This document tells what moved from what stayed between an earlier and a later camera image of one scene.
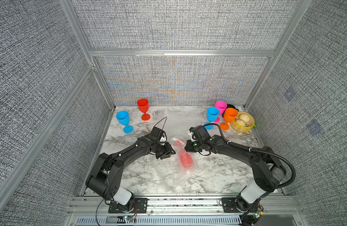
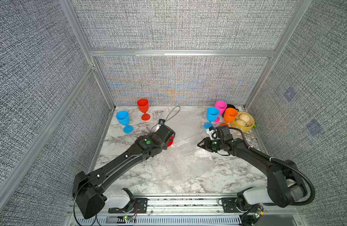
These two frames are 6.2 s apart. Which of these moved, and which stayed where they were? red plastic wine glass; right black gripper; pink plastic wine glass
Moved: right black gripper
Stayed: red plastic wine glass; pink plastic wine glass
